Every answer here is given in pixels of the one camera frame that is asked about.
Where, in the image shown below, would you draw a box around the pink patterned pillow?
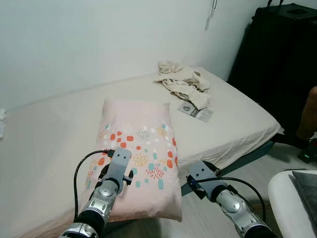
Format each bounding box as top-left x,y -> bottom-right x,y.
84,98 -> 183,222

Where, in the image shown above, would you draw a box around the white plastic chair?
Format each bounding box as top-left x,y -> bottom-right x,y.
268,170 -> 317,238

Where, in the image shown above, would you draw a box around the bed with beige sheet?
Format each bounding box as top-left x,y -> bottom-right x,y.
0,65 -> 284,238

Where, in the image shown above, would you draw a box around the grey printed booklet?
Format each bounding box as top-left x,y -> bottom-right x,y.
177,102 -> 214,122

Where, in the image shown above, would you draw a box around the crumpled beige clothes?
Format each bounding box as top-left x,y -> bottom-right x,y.
154,60 -> 211,110

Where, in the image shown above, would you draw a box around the black device with green light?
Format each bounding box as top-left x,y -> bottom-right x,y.
297,140 -> 317,163

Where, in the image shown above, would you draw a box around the grey cushion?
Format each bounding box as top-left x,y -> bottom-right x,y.
291,171 -> 317,224

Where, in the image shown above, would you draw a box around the white crumpled plastic bag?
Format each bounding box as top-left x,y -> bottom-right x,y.
0,108 -> 6,139

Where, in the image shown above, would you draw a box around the person's bare leg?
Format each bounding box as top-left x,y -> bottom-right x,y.
296,86 -> 317,142

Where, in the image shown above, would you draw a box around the tall black cabinet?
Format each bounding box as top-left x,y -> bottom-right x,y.
228,0 -> 317,137

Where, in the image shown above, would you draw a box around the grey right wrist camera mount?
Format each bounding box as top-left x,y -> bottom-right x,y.
187,160 -> 214,191

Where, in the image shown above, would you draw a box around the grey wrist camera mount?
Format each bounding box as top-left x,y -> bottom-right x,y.
187,160 -> 214,191
104,147 -> 133,181

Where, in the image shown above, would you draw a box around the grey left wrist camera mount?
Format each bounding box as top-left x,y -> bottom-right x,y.
104,147 -> 133,181

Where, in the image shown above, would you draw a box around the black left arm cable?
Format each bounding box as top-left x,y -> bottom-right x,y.
73,149 -> 114,221

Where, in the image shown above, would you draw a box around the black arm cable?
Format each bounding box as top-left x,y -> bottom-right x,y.
196,177 -> 266,224
73,149 -> 114,221

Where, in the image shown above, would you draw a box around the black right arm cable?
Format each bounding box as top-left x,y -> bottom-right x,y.
196,177 -> 266,224

